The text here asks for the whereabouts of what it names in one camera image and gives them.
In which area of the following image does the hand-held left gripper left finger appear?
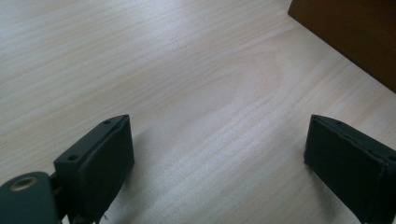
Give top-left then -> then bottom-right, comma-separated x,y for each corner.
53,114 -> 135,224

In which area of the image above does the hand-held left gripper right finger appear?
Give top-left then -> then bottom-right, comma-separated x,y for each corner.
303,114 -> 396,224

